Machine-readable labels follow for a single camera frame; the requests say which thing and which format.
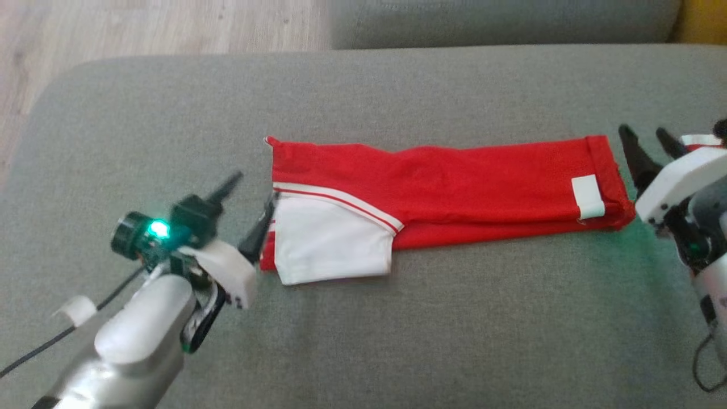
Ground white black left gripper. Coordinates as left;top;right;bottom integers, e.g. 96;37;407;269
179;172;279;353

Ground yellow cushion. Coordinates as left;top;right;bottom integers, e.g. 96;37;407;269
670;0;727;45

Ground red and white basketball jersey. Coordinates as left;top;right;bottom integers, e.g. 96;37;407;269
260;135;637;286

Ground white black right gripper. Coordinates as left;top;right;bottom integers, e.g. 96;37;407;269
618;125;727;268

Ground white cable clip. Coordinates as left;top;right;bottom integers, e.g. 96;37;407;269
53;295;97;327

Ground grey sofa back cushion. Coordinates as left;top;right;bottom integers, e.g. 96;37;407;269
329;0;682;51

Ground red shorts with white trim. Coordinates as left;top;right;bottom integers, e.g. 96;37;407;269
680;133;725;151

